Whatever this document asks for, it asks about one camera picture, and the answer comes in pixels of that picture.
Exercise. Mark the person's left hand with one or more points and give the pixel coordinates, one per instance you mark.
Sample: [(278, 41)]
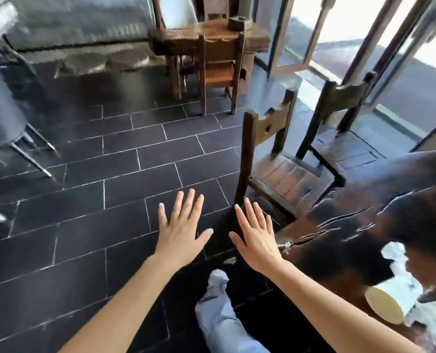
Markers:
[(179, 238)]

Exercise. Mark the person's right hand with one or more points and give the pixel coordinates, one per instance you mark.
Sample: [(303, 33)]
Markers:
[(260, 246)]

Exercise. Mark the person's left thumb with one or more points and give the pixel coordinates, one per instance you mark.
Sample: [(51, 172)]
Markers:
[(204, 237)]

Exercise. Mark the person's right thumb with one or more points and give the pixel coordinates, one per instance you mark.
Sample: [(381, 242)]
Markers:
[(237, 241)]

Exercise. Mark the person's right middle finger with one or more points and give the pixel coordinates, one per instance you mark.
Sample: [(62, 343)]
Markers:
[(251, 215)]

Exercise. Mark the person's left middle finger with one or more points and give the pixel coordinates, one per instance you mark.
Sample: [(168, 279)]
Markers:
[(189, 205)]

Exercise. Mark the person's left little finger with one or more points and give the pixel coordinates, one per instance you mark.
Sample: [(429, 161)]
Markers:
[(163, 216)]

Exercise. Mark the person's right little finger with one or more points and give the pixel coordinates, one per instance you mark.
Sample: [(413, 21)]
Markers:
[(270, 224)]

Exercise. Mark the person's left forearm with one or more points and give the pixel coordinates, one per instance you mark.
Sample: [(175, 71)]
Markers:
[(129, 301)]

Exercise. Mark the person's right forearm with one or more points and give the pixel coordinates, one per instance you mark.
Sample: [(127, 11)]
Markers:
[(332, 312)]

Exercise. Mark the brown slatted wooden chair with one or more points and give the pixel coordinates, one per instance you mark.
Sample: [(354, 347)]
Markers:
[(280, 174)]

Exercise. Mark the person's leg in blue jeans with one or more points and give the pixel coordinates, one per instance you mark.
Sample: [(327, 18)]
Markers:
[(221, 319)]

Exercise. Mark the wooden chair with orange seat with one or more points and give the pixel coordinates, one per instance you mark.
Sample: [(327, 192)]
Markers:
[(218, 75)]

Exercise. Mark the white crumpled paper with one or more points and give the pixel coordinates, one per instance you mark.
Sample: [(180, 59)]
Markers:
[(409, 283)]

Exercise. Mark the dark wooden chair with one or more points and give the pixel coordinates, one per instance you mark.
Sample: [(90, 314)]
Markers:
[(344, 93)]

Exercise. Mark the rustic wooden table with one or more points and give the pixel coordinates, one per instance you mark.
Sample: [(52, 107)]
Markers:
[(181, 42)]

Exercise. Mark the dark square holder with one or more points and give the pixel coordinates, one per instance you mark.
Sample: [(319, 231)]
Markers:
[(240, 23)]

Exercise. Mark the black chair with metal legs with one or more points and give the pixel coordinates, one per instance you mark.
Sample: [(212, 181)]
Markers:
[(1, 106)]

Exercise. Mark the carved wooden chair back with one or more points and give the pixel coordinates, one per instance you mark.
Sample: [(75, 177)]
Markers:
[(218, 5)]

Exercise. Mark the glass door with wooden frame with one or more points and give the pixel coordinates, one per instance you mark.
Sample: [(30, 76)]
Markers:
[(306, 29), (394, 44)]

